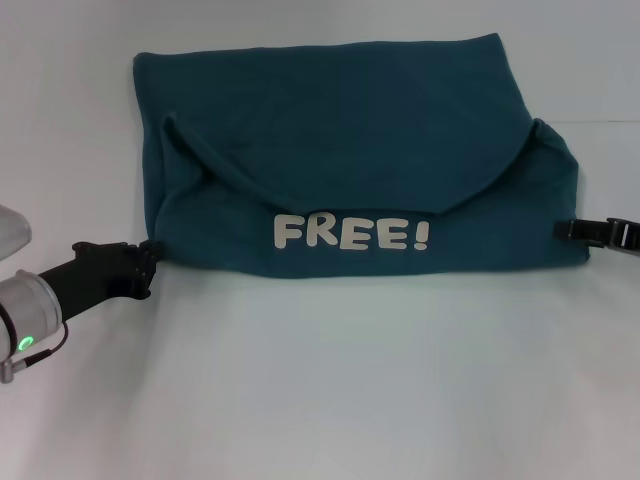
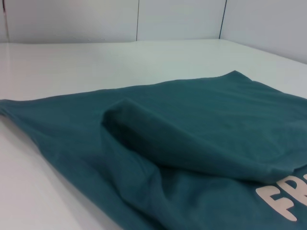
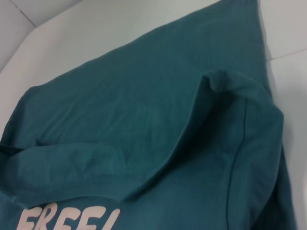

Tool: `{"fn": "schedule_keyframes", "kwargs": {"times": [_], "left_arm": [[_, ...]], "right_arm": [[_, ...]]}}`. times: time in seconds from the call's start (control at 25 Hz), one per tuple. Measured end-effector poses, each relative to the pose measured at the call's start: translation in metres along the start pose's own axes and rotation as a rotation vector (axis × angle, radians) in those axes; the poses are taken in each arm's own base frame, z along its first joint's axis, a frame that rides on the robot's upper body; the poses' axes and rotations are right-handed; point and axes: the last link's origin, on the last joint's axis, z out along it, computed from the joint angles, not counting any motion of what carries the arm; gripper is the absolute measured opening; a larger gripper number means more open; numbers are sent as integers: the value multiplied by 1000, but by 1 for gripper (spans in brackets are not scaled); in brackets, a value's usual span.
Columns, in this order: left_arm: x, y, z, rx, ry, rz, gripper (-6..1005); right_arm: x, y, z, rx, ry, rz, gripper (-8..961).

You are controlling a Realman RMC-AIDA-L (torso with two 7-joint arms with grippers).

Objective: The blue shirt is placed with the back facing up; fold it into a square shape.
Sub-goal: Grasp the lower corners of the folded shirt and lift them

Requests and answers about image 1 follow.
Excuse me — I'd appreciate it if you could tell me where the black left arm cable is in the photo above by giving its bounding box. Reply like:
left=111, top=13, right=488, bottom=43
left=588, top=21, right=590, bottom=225
left=0, top=319, right=70, bottom=385

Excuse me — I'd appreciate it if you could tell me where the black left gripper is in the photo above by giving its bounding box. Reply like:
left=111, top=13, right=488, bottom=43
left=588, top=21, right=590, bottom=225
left=37, top=239, right=165, bottom=322

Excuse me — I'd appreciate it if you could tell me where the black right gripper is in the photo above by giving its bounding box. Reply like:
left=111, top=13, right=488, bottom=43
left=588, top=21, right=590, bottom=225
left=551, top=216, right=640, bottom=259

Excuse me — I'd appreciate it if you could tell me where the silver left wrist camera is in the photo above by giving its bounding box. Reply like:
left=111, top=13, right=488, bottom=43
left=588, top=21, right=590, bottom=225
left=0, top=203, right=33, bottom=262

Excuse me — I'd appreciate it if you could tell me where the teal blue shirt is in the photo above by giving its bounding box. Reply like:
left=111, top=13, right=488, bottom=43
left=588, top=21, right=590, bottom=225
left=132, top=32, right=594, bottom=280

